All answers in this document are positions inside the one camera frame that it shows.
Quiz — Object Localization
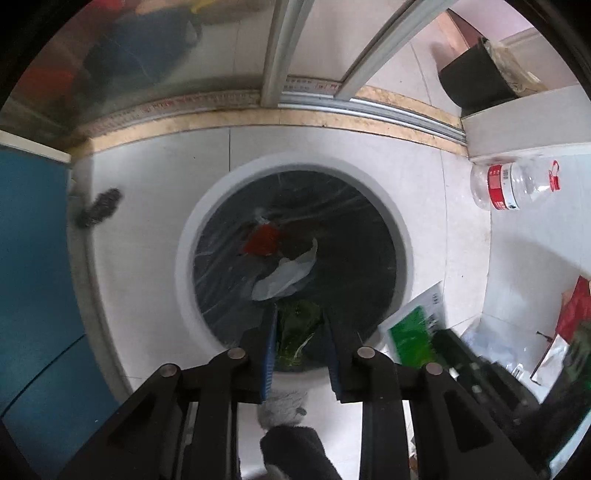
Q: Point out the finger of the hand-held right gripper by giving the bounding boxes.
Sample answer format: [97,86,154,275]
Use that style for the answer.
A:
[431,329,502,393]

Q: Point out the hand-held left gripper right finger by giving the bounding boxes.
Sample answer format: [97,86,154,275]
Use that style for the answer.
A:
[322,308,539,480]

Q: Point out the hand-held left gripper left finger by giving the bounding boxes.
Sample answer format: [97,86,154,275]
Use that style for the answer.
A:
[60,305,279,480]

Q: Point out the green snack wrapper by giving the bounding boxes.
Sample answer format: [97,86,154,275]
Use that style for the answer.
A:
[276,300,325,371]

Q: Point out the white round trash bin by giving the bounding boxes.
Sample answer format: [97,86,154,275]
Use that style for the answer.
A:
[178,154,415,386]

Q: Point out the green and white packet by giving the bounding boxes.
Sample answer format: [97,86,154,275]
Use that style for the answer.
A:
[378,281,447,368]

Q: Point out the white foil packet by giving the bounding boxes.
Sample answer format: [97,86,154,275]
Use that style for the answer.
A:
[531,335,572,385]

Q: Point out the white plastic bag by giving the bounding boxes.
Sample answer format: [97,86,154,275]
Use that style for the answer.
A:
[252,237,319,302]

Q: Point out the grey black plush slipper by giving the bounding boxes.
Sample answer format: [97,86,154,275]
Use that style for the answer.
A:
[256,387,345,480]

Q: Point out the red packet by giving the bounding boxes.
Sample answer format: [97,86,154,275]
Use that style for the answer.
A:
[556,277,591,343]

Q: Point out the red wrapper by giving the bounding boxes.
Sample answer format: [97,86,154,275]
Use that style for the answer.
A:
[243,224,280,257]

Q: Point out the black bin liner bag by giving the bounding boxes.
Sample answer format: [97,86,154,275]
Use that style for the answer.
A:
[193,171,399,370]

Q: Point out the clear plastic bottle red label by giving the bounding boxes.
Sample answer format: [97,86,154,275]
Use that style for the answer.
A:
[470,157,565,212]

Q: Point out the blue cabinet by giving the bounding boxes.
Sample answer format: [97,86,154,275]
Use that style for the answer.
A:
[0,143,114,418]

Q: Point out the aluminium door track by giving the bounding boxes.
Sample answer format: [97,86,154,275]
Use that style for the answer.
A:
[277,91,468,145]

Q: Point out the black plastic pot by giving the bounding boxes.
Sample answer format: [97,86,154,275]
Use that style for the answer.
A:
[438,38,519,110]

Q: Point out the aluminium sliding door frame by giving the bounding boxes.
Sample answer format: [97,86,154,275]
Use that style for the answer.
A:
[260,0,315,108]
[335,0,459,101]

